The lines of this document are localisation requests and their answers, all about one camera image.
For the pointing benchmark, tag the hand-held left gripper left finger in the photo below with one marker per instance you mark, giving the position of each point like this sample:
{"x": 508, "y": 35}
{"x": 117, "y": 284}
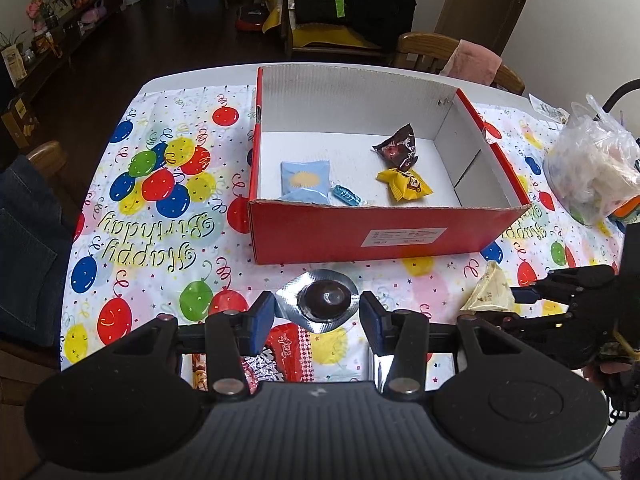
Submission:
{"x": 262, "y": 320}

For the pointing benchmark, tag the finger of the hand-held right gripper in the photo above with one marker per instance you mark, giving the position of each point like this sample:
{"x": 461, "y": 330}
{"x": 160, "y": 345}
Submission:
{"x": 560, "y": 285}
{"x": 540, "y": 327}

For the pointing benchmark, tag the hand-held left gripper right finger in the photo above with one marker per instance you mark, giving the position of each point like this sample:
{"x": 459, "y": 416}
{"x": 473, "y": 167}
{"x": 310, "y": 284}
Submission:
{"x": 372, "y": 317}

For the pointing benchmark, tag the red snack packet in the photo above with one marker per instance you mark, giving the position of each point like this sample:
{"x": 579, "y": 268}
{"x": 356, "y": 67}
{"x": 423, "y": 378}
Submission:
{"x": 290, "y": 355}

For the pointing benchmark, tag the foil chocolate cup pack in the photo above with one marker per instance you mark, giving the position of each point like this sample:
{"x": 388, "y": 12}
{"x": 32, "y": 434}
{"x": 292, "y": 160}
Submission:
{"x": 325, "y": 300}

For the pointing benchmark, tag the silver foil snack bar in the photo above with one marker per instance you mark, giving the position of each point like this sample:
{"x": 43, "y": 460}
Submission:
{"x": 381, "y": 370}

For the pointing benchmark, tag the cream white snack packet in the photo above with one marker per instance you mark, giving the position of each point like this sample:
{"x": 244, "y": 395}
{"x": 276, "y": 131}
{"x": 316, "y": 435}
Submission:
{"x": 487, "y": 290}

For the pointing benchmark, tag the red cardboard box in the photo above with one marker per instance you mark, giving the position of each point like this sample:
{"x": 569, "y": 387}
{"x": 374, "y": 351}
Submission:
{"x": 310, "y": 235}

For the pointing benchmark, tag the small blue candy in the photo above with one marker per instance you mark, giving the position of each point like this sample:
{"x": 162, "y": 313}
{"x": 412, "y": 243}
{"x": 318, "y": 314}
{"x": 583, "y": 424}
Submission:
{"x": 347, "y": 195}

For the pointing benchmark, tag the yellow candy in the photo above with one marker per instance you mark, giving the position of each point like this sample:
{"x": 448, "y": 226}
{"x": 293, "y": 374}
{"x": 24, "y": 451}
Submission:
{"x": 405, "y": 185}

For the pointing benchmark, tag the light blue snack packet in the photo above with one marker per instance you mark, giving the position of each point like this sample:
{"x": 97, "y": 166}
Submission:
{"x": 305, "y": 177}

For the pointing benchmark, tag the brown candy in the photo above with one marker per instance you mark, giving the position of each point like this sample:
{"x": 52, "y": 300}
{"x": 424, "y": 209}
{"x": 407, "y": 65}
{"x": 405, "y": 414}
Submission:
{"x": 397, "y": 147}

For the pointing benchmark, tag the person's right hand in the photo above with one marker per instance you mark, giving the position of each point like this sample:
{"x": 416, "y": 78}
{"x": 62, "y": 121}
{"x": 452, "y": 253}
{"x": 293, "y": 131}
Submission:
{"x": 607, "y": 369}

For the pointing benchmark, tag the orange pencil sharpener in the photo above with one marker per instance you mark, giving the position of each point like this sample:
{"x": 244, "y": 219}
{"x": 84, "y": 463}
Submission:
{"x": 630, "y": 207}

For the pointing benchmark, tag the plastic bag of rice cakes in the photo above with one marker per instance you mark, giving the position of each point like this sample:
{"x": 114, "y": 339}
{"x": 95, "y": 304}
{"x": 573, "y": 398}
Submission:
{"x": 590, "y": 170}

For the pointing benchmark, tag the grey fleece garment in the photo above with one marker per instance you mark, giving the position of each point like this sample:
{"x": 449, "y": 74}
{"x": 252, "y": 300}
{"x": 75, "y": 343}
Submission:
{"x": 632, "y": 452}

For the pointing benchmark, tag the balloon print tablecloth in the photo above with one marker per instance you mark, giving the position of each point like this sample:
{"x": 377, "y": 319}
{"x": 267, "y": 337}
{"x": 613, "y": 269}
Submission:
{"x": 150, "y": 240}

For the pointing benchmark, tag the small white paper packet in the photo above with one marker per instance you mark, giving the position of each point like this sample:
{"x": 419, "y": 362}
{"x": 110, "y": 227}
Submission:
{"x": 547, "y": 110}

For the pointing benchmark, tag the grey desk lamp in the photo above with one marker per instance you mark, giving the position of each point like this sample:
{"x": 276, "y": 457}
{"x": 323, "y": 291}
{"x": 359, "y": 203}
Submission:
{"x": 620, "y": 91}

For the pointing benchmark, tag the pink cloth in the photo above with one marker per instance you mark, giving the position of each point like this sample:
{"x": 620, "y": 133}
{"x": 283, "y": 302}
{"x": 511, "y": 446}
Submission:
{"x": 475, "y": 62}

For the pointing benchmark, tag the denim jacket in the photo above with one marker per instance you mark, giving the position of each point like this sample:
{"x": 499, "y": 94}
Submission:
{"x": 30, "y": 260}

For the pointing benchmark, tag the wooden chair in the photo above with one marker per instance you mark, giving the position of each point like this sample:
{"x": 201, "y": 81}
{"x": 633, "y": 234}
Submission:
{"x": 420, "y": 50}
{"x": 47, "y": 160}

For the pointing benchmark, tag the wooden door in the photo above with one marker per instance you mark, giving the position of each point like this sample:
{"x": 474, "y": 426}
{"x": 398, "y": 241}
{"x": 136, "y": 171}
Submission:
{"x": 480, "y": 0}

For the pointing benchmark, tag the red toy car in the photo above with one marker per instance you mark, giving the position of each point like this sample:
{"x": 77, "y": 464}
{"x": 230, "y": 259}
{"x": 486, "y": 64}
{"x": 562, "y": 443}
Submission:
{"x": 252, "y": 17}

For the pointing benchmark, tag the black garment pile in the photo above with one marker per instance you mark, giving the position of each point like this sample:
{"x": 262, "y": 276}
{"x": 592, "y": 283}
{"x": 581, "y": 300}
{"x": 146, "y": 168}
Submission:
{"x": 380, "y": 5}

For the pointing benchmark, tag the brown cardboard box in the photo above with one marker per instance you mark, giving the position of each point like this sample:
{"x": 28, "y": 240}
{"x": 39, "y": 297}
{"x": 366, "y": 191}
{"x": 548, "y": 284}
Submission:
{"x": 20, "y": 120}

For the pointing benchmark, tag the wooden television cabinet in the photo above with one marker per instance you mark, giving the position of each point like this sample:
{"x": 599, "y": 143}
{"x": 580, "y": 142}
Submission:
{"x": 75, "y": 35}

